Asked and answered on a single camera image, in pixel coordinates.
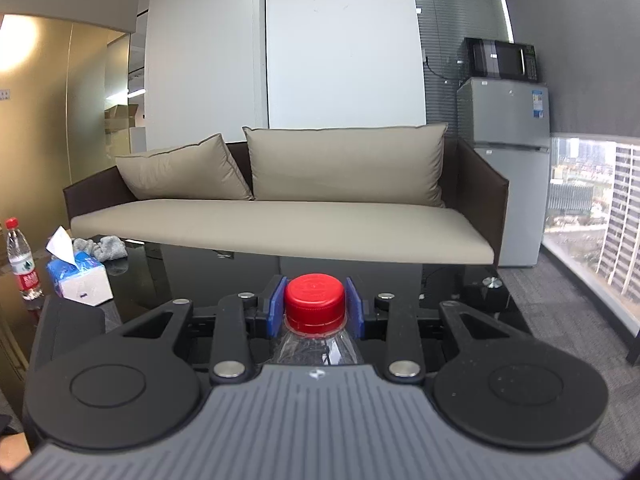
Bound clear plastic water bottle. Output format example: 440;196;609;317
270;316;365;367

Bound small beige cushion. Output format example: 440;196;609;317
115;133;254;202

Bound grey roller blind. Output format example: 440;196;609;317
497;0;640;143

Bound red bottle cap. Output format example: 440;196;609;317
283;273;347;334

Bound brown sofa with beige seat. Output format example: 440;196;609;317
63;136;510;267

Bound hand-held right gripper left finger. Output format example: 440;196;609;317
120;275;288;386

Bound blue and white tissue box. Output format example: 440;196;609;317
45;225;114;307

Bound black microwave oven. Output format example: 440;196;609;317
463;37;540;84

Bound cardboard boxes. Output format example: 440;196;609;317
103;104;140;134

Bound grey cloth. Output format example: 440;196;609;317
72;234;129;264

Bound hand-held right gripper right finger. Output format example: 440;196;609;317
345;276;523;386

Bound large beige cushion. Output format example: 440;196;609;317
242;122;450;209

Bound silver refrigerator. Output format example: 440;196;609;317
455;77;551;269

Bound capped water bottle red label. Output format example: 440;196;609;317
4;217;44;301

